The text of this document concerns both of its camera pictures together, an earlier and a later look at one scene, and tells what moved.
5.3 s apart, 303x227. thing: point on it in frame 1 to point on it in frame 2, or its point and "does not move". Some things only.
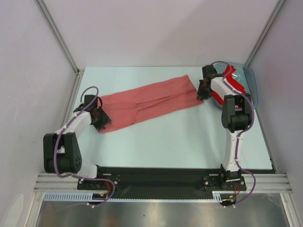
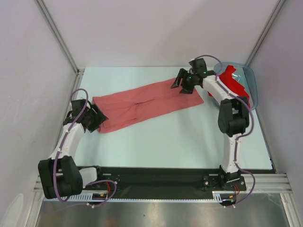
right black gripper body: x=203 y=91 to x=189 y=79
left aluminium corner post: x=51 y=24 does not move
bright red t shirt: x=227 y=76 does not move
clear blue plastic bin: x=244 y=75 does not move
